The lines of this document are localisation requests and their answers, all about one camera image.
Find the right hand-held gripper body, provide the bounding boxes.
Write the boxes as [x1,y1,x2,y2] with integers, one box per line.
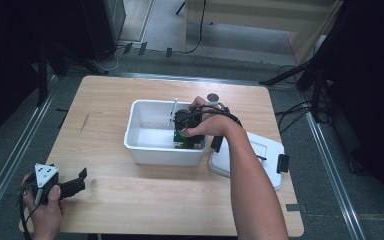
[169,97,208,150]

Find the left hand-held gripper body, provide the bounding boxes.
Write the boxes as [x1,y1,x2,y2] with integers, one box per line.
[29,162,63,206]

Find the small green item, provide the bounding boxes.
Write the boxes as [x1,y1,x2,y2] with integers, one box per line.
[174,129,190,150]

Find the white plastic storage box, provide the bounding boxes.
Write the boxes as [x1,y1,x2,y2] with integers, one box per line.
[123,98,210,167]

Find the person's right hand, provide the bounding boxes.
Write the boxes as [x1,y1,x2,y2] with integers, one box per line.
[181,96,244,139]

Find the person's left hand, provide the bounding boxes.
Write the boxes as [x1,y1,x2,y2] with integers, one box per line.
[21,173,66,240]

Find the white box lid black clasps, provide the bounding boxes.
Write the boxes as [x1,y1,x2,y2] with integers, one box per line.
[207,131,291,192]

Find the black tripod stand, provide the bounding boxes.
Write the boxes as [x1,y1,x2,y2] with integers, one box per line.
[259,49,343,125]
[35,39,110,108]

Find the black tape strip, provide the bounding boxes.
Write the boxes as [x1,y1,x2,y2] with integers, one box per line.
[285,202,302,213]

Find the wooden platform step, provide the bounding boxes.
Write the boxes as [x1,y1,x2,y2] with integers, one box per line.
[182,0,345,66]

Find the black cabinet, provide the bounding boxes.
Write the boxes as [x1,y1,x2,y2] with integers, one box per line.
[79,0,128,62]

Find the metal floor rail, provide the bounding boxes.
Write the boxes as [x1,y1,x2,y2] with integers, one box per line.
[303,111,366,240]
[0,75,58,233]

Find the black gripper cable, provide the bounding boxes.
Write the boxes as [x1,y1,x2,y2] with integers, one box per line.
[17,188,43,240]
[179,104,244,129]

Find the black floor cables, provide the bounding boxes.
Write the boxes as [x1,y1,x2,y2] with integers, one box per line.
[274,64,316,135]

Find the black hanging cable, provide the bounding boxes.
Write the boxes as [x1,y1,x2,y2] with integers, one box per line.
[182,0,208,55]

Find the white floor cable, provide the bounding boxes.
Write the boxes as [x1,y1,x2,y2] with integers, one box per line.
[93,47,120,73]

